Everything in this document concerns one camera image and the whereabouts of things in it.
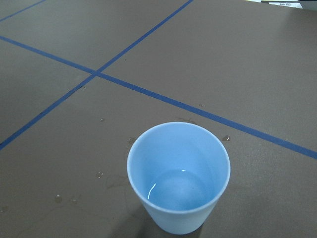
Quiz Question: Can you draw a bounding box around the light blue plastic cup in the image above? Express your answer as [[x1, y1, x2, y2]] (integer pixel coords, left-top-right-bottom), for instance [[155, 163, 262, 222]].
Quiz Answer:
[[127, 122, 231, 235]]

